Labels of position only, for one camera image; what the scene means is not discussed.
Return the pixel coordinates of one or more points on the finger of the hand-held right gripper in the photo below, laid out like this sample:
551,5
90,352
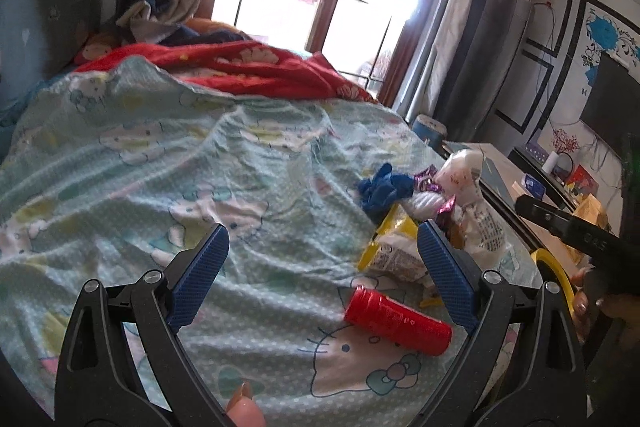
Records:
555,217

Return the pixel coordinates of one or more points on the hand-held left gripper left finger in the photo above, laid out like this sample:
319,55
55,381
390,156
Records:
200,277

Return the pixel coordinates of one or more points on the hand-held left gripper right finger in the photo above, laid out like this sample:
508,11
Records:
447,279

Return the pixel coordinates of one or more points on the small yellow wrapper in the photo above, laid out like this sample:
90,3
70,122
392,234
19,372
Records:
431,302

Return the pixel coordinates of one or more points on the black bin with yellow rim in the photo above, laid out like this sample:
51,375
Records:
552,259

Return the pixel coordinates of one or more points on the red cylindrical bottle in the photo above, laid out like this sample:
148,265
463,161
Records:
395,319

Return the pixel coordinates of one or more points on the yellow snack packet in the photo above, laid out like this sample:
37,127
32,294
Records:
390,247

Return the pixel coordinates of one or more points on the pink foil candy wrapper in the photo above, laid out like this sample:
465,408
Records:
446,212

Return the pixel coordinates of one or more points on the white plastic bag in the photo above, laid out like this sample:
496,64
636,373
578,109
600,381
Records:
470,187

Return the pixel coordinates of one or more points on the purple candy wrapper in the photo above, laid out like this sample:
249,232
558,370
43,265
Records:
426,182

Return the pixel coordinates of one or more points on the blue glove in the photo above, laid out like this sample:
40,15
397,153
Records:
382,189

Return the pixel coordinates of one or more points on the person's right hand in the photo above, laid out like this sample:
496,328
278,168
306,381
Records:
582,307

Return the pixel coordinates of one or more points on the person's left hand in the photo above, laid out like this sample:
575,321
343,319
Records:
245,409

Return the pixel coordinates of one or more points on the yellow paper bag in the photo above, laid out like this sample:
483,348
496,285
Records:
590,212

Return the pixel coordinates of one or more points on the blue tissue pack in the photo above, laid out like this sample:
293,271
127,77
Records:
532,187

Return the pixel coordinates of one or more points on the red box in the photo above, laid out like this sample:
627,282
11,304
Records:
582,182

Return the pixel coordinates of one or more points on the dark round basket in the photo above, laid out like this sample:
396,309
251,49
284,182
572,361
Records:
566,167

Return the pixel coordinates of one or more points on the white vase with pink flowers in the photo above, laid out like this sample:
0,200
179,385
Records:
550,163

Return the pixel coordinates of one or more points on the dark television cabinet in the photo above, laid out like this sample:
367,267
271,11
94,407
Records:
530,167

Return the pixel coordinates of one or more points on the purple box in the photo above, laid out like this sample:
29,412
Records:
539,153

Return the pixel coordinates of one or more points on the light blue printed blanket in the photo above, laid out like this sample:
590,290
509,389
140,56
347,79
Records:
175,187

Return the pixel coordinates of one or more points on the black television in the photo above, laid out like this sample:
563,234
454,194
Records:
617,102

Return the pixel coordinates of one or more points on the small blue and white bin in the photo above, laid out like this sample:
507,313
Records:
429,132

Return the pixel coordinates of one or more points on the white standing air conditioner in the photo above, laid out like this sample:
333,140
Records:
507,67

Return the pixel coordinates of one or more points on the grey and dark blue curtain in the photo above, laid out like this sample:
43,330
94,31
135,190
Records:
460,22

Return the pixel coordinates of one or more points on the red printed blanket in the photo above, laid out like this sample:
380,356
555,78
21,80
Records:
240,62

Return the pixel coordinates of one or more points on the cartoon face pillow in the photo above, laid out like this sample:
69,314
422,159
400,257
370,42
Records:
95,49

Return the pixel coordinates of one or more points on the pile of clothes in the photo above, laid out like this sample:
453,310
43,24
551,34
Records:
150,24

